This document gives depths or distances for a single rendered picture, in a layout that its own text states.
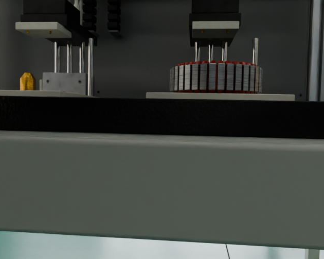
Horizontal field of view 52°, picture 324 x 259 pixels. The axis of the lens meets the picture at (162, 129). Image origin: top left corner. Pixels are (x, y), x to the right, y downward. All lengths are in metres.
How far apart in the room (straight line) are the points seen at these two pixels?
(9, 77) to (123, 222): 0.63
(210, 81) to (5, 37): 0.53
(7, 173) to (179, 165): 0.09
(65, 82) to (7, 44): 0.24
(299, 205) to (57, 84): 0.48
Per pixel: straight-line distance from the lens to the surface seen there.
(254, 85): 0.39
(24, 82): 0.46
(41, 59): 0.75
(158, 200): 0.16
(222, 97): 0.34
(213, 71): 0.37
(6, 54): 0.78
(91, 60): 0.52
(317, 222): 0.18
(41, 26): 0.50
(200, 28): 0.45
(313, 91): 0.64
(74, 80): 0.58
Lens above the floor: 0.76
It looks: 3 degrees down
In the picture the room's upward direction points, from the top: 1 degrees clockwise
